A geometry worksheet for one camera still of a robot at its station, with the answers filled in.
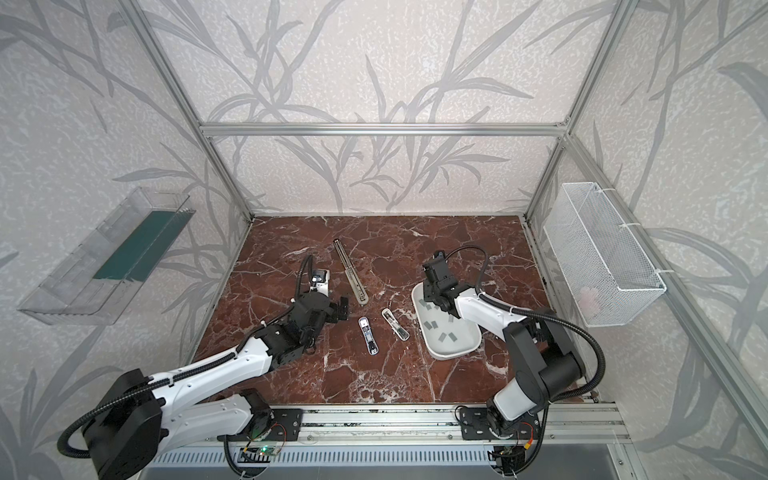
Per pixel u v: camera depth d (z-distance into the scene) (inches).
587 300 28.8
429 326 35.8
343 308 29.8
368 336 34.8
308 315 24.0
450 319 25.9
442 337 35.0
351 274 40.1
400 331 35.0
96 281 25.1
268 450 27.7
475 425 28.9
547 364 17.4
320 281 27.9
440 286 27.8
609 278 23.8
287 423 28.9
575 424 29.6
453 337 34.9
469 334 34.8
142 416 15.7
